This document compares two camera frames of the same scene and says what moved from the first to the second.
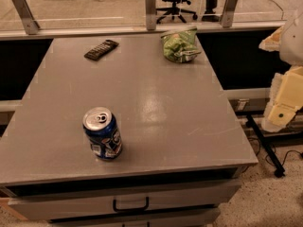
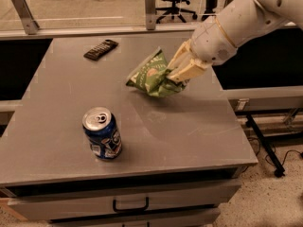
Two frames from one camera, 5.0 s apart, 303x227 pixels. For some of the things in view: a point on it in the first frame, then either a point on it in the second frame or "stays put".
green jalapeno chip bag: [181, 45] → [151, 77]
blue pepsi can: [103, 130] stays put
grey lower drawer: [195, 219] stays put
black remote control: [101, 49] stays put
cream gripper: [293, 42] → [212, 43]
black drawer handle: [115, 208] stays put
